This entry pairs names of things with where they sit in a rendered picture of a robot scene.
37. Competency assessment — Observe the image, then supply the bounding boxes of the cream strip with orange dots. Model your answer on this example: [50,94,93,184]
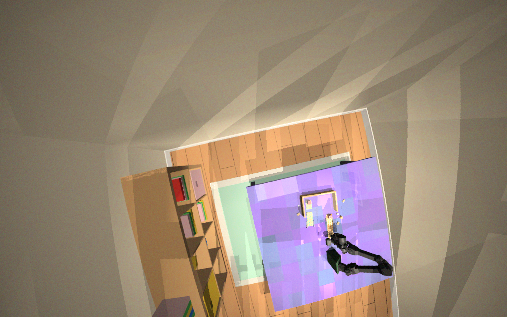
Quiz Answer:
[326,214,334,239]

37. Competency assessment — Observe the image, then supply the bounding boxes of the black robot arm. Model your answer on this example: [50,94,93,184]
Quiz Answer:
[332,233,393,277]

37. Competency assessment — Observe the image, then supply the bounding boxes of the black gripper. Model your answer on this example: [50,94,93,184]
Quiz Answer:
[325,235,339,248]

